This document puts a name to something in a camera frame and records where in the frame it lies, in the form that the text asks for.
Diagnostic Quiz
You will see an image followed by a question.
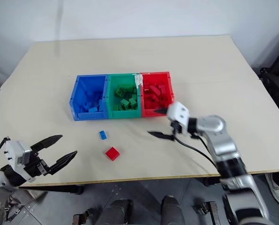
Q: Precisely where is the dark metal foot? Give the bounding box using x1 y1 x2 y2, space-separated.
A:
194 201 219 225
72 207 96 225

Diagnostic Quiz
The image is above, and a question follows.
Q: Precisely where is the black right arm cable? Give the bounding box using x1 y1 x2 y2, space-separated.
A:
175 133 222 175

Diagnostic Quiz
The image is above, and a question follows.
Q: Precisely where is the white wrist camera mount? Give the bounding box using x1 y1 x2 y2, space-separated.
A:
3 140 33 183
166 101 191 136

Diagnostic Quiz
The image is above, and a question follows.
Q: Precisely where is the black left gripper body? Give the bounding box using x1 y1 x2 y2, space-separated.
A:
23 151 53 180

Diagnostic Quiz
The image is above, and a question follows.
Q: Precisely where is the black table frame bracket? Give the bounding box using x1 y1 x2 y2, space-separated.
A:
203 176 222 188

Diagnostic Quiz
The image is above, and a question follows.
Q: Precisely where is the white sneaker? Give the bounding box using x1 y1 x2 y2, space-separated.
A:
265 172 279 207

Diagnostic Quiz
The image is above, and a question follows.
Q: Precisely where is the white tape strip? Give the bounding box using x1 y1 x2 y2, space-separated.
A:
132 73 144 88

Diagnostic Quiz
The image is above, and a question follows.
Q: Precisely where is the green plastic bin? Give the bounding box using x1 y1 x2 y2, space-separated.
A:
106 73 142 119

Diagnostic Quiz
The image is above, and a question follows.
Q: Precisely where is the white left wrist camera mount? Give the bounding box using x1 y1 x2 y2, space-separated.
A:
3 140 33 183

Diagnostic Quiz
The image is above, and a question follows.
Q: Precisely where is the blue plastic bin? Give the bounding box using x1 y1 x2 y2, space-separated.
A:
69 74 108 121

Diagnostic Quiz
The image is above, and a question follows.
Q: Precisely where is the dark rounded shape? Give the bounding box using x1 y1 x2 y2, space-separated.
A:
99 198 134 225
161 195 182 225

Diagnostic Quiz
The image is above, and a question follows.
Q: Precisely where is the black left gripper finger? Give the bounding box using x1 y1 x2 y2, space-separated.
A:
30 134 63 153
49 150 78 175

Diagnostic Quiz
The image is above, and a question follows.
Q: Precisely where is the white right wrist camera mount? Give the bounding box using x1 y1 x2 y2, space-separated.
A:
166 101 191 136

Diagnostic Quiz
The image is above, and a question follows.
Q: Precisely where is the red plastic bin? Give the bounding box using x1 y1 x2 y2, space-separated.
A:
139 71 176 118

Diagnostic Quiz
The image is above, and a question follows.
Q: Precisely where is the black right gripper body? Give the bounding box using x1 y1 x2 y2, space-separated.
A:
169 119 184 137

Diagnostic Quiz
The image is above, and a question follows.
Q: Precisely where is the red square studded block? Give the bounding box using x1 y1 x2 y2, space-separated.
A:
105 146 121 162

